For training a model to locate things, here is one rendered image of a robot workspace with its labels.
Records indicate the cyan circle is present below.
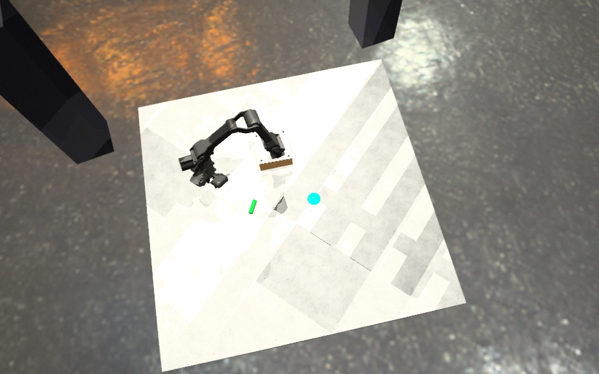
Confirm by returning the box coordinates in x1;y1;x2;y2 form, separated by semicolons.
307;193;320;205

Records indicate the green rectangular post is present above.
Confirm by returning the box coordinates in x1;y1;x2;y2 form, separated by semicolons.
249;199;257;214

